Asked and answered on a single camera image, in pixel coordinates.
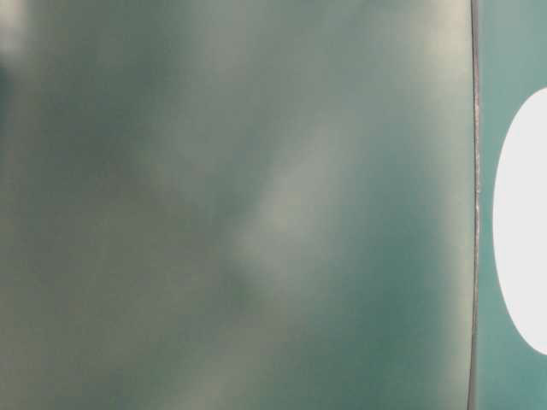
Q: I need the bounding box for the white round bowl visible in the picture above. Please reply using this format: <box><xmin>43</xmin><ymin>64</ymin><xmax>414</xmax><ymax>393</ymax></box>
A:
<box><xmin>492</xmin><ymin>89</ymin><xmax>546</xmax><ymax>354</ymax></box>

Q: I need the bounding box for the green table mat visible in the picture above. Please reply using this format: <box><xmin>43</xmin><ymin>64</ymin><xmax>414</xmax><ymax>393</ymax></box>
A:
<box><xmin>474</xmin><ymin>1</ymin><xmax>546</xmax><ymax>409</ymax></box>

